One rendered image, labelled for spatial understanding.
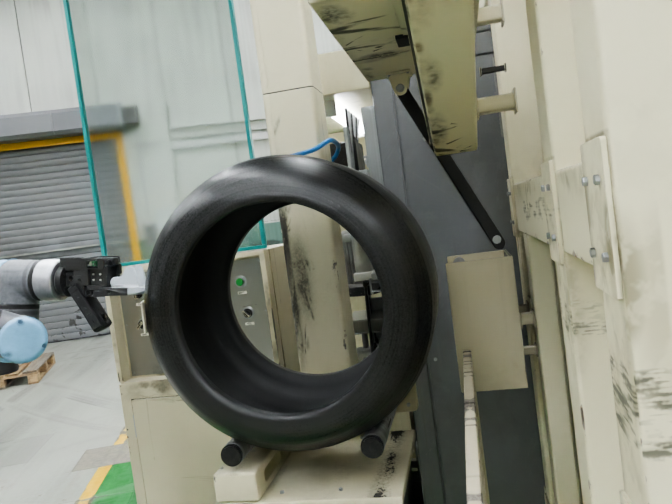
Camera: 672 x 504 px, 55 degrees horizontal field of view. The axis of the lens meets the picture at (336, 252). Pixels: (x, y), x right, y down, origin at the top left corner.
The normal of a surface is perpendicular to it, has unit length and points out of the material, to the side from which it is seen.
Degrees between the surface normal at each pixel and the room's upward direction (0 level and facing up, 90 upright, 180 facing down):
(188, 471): 90
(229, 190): 80
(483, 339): 90
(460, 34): 162
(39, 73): 90
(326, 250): 90
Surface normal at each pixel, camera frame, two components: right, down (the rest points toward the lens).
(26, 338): 0.58, -0.01
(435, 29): 0.07, 0.96
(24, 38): 0.13, 0.04
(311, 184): -0.14, -0.10
